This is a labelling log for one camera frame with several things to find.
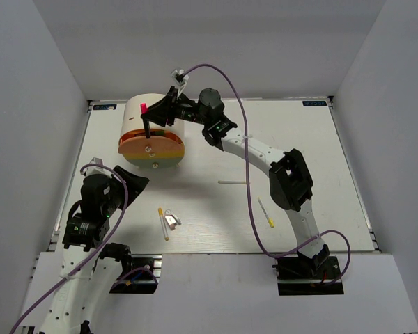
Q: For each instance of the beige orange round organizer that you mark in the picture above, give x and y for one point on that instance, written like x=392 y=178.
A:
x=156 y=151

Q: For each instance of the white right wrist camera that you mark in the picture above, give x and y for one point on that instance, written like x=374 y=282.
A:
x=180 y=79

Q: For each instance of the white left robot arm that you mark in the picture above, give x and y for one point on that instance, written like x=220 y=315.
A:
x=90 y=262

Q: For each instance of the white pen yellow cap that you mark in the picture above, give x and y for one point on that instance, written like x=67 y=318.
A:
x=231 y=182

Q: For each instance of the blue label sticker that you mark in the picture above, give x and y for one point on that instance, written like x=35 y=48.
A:
x=314 y=103
x=104 y=107

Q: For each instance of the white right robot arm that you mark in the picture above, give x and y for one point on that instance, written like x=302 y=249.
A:
x=290 y=181

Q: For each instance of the blue label sticker right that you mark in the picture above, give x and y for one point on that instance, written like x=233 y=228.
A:
x=314 y=103

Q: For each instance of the green highlighter marker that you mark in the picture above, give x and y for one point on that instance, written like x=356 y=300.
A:
x=158 y=133

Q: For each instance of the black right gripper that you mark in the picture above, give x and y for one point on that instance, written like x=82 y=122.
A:
x=166 y=109

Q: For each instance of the pink silver binder clip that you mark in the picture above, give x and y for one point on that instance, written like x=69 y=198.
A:
x=171 y=219

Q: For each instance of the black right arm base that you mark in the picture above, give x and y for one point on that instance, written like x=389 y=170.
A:
x=295 y=279

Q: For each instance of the pink highlighter marker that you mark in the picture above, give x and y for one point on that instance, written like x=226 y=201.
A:
x=146 y=125

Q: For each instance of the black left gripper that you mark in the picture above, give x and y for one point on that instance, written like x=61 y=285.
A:
x=135 y=184

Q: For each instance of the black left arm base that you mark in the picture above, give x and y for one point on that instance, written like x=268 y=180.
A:
x=139 y=276

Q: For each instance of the blue label sticker left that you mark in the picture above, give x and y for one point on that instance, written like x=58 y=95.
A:
x=104 y=107

